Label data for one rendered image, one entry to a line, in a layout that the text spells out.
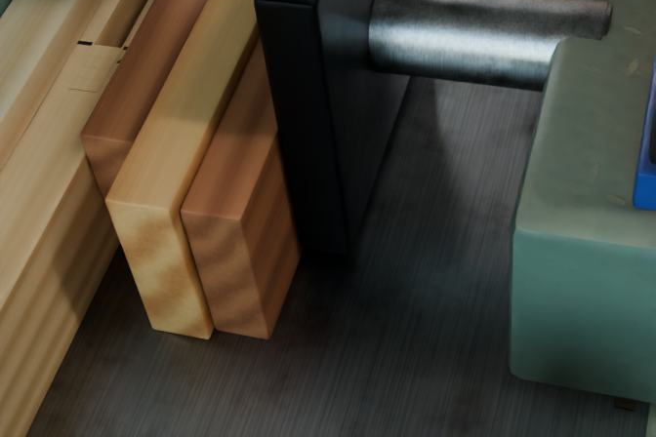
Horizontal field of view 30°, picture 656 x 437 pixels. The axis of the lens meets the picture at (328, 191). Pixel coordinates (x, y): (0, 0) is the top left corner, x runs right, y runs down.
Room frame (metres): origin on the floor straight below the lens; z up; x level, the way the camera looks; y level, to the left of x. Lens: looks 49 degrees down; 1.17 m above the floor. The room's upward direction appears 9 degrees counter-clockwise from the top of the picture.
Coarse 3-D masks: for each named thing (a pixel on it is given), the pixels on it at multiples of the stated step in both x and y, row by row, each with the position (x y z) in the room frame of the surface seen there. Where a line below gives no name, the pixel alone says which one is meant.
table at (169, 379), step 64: (448, 128) 0.25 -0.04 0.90; (512, 128) 0.25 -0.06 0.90; (384, 192) 0.23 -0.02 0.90; (448, 192) 0.23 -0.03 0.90; (512, 192) 0.22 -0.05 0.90; (320, 256) 0.21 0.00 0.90; (384, 256) 0.21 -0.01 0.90; (448, 256) 0.20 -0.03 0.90; (128, 320) 0.20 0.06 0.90; (320, 320) 0.19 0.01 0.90; (384, 320) 0.19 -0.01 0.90; (448, 320) 0.18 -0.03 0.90; (64, 384) 0.18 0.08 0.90; (128, 384) 0.18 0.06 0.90; (192, 384) 0.18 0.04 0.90; (256, 384) 0.17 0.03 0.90; (320, 384) 0.17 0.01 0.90; (384, 384) 0.17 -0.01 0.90; (448, 384) 0.16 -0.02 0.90; (512, 384) 0.16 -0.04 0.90
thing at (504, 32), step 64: (256, 0) 0.21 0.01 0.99; (320, 0) 0.21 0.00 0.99; (384, 0) 0.24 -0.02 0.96; (448, 0) 0.24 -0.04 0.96; (512, 0) 0.23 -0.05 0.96; (576, 0) 0.23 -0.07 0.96; (320, 64) 0.21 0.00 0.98; (384, 64) 0.23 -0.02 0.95; (448, 64) 0.23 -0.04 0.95; (512, 64) 0.22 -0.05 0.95; (320, 128) 0.21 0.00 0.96; (384, 128) 0.24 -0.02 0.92; (320, 192) 0.21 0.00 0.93
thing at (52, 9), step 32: (32, 0) 0.28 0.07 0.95; (64, 0) 0.28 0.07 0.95; (96, 0) 0.29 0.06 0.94; (0, 32) 0.27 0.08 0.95; (32, 32) 0.27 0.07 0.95; (64, 32) 0.27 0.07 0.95; (0, 64) 0.25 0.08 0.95; (32, 64) 0.25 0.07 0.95; (0, 96) 0.24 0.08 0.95; (32, 96) 0.25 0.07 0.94; (0, 128) 0.23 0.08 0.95; (0, 160) 0.23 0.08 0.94
